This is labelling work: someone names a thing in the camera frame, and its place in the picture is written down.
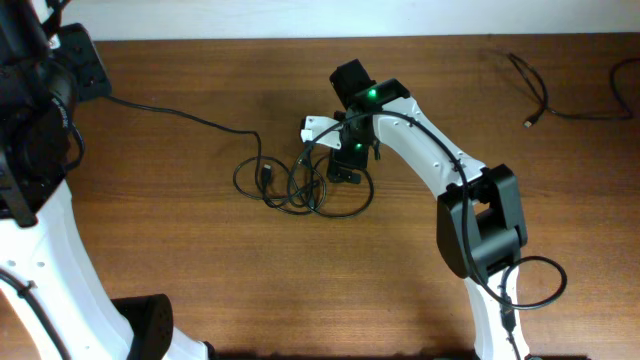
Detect black HDMI cable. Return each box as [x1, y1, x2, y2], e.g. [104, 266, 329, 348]
[99, 94, 375, 219]

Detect thin black USB cable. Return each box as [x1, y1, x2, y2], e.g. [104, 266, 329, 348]
[507, 52, 640, 129]

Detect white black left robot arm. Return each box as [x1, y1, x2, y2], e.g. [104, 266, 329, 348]
[1, 1, 215, 359]

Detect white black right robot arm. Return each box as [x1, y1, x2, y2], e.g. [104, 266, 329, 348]
[327, 60, 530, 359]

